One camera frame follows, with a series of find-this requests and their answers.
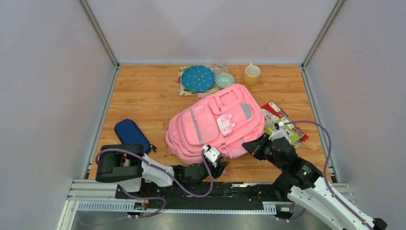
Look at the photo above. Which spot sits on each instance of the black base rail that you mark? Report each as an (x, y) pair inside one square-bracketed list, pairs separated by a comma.
[(223, 196)]

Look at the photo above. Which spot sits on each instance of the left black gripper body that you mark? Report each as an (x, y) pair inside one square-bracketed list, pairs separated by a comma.
[(205, 174)]

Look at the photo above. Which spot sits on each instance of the clear drinking glass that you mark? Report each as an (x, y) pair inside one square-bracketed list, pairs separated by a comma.
[(219, 64)]

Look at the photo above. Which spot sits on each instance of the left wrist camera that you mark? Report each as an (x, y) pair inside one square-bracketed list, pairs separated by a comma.
[(211, 155)]

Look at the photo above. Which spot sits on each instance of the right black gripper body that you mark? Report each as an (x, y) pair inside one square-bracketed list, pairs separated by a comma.
[(268, 156)]

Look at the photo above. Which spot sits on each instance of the red lettered comic book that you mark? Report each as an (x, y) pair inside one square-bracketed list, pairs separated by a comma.
[(301, 138)]

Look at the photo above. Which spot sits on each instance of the blue polka dot plate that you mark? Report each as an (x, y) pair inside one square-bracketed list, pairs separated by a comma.
[(197, 78)]

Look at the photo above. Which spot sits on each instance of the light green bowl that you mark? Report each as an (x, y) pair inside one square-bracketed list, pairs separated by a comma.
[(224, 79)]

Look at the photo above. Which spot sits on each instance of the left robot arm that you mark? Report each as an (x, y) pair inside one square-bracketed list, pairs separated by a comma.
[(127, 165)]

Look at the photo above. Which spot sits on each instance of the navy blue pencil case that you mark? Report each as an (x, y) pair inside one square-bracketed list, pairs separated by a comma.
[(129, 133)]

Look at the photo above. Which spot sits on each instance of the green comic book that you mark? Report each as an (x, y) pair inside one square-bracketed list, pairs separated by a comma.
[(268, 129)]

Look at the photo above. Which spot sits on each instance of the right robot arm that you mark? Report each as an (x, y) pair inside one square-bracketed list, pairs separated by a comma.
[(304, 184)]

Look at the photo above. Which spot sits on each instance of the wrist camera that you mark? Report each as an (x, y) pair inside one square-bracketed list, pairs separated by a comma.
[(279, 131), (211, 155)]

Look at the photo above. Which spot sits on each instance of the yellow mug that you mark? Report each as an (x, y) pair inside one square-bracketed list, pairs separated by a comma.
[(251, 75)]

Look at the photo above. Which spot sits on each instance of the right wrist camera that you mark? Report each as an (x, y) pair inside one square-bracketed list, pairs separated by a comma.
[(279, 131)]

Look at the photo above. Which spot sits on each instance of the pink student backpack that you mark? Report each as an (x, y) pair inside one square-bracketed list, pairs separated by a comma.
[(224, 120)]

